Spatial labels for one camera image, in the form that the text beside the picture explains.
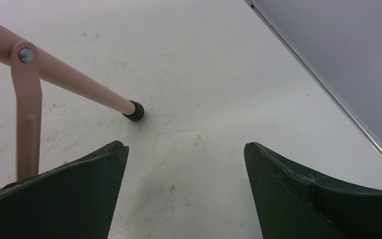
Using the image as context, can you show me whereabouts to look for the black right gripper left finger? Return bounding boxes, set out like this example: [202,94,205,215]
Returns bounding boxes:
[0,140,129,239]

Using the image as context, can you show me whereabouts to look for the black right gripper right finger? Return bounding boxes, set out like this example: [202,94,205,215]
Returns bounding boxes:
[244,142,382,239]

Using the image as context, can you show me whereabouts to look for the pink music stand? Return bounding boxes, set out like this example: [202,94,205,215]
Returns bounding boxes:
[0,25,145,181]

